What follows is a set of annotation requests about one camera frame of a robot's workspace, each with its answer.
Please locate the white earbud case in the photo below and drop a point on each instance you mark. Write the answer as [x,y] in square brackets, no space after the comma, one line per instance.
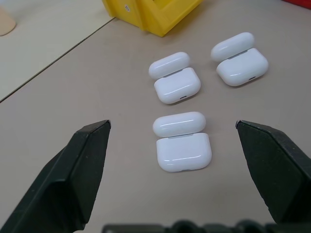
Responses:
[239,59]
[182,142]
[175,78]

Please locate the beige rounded object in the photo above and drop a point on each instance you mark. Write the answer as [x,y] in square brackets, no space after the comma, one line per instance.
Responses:
[5,19]

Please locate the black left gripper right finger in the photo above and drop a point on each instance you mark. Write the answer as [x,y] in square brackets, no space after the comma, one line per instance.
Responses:
[277,170]

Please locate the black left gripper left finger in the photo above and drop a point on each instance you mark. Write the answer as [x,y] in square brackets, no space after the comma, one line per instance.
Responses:
[63,174]

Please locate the yellow plastic storage bin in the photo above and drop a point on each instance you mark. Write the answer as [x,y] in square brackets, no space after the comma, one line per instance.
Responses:
[158,14]

